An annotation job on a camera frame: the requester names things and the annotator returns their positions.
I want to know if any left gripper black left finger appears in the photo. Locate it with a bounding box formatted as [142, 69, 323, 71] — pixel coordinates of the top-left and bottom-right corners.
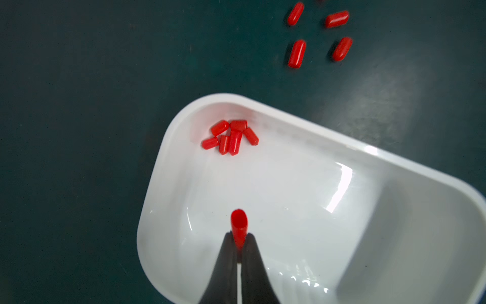
[199, 232, 238, 304]

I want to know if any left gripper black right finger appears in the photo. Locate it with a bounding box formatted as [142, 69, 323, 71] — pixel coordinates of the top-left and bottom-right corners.
[241, 233, 280, 304]

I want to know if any red protection sleeve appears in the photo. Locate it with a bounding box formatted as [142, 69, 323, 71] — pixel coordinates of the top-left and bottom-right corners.
[325, 11, 350, 29]
[286, 2, 305, 27]
[332, 37, 353, 62]
[230, 209, 248, 250]
[287, 39, 307, 69]

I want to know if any white plastic storage box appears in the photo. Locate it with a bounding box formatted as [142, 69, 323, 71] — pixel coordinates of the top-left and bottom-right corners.
[137, 94, 485, 303]

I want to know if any red sleeve pile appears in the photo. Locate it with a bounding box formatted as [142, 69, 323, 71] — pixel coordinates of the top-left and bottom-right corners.
[201, 120, 259, 156]

